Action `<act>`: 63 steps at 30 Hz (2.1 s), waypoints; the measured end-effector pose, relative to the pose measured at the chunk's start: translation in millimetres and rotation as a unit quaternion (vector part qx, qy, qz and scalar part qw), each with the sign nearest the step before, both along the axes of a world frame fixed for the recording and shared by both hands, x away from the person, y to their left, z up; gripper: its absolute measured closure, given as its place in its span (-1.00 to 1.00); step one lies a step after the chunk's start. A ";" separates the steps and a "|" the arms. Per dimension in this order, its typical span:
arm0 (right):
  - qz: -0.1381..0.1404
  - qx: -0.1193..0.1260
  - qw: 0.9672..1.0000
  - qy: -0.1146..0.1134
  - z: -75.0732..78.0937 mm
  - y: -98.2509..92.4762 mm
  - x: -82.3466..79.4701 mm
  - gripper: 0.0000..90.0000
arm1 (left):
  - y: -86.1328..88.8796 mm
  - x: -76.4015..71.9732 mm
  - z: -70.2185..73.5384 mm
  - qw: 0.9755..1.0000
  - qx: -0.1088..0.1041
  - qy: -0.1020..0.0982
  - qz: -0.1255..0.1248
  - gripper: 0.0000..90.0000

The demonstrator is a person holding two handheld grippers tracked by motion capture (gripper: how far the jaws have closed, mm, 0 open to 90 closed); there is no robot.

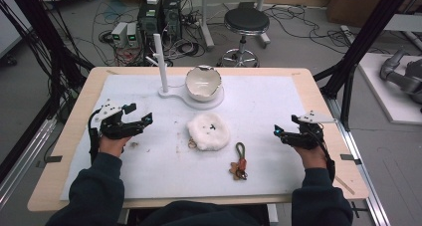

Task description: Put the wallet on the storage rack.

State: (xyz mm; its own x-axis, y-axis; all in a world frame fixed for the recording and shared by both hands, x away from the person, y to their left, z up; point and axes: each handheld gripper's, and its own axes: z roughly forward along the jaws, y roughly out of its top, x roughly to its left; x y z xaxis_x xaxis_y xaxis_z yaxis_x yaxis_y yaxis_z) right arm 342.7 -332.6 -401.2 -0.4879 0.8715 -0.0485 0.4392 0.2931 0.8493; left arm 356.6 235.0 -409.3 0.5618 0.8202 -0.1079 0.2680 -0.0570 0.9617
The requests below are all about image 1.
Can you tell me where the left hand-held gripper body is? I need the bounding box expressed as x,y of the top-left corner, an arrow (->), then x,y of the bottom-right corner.
88,99 -> 144,141

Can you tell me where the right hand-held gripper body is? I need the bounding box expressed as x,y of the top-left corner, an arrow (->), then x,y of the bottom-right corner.
282,110 -> 338,151

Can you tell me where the person's left hand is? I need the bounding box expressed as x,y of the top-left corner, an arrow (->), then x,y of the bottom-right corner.
99,134 -> 132,159

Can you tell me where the person's right hand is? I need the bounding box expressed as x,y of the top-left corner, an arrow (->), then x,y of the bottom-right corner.
293,144 -> 328,170

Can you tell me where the white foam mat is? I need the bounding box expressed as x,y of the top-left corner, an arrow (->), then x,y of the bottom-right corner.
59,74 -> 309,201

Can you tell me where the black tape strip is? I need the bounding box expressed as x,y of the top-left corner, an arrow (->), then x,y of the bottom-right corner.
35,154 -> 64,169
339,152 -> 363,166

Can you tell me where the white eggshell-shaped bowl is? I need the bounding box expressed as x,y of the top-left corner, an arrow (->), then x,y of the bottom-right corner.
184,64 -> 223,104

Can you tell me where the grey bench power supply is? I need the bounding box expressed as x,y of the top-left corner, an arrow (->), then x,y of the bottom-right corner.
125,21 -> 141,49
110,21 -> 129,49

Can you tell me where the white platform board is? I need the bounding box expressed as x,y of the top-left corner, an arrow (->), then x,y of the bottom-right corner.
357,52 -> 422,126

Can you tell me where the black computer tower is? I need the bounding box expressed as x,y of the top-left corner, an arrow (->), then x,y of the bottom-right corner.
161,0 -> 183,40
136,0 -> 164,42

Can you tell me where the white table leg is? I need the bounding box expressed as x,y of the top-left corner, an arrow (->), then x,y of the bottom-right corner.
254,0 -> 272,50
198,0 -> 216,52

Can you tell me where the person's torso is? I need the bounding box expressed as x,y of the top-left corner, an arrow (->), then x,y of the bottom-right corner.
127,199 -> 271,226

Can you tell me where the black round stool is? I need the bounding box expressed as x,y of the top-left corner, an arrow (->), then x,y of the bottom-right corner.
216,6 -> 272,69

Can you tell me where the cardboard box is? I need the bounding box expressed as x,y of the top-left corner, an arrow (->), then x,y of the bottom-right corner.
325,0 -> 386,29

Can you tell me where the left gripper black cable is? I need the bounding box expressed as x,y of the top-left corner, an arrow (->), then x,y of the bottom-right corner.
87,109 -> 102,164

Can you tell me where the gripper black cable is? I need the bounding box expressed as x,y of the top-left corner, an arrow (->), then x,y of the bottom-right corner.
308,121 -> 336,183
87,109 -> 102,164

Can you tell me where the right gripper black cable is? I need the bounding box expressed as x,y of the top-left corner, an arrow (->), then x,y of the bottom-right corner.
308,121 -> 336,183

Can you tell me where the green cord flower keychain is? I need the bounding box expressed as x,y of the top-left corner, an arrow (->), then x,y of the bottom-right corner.
228,141 -> 250,182

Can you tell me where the white post stand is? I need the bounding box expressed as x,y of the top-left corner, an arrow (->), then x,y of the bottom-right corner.
145,33 -> 226,112

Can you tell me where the white fluffy plush keychain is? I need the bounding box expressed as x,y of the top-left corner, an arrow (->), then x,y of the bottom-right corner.
185,112 -> 232,152

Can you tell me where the aluminium rail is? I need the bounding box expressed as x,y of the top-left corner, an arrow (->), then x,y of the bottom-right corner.
325,96 -> 392,226
0,116 -> 58,209

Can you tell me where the black frame strut with cables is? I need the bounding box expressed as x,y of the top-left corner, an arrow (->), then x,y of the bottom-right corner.
0,0 -> 97,120

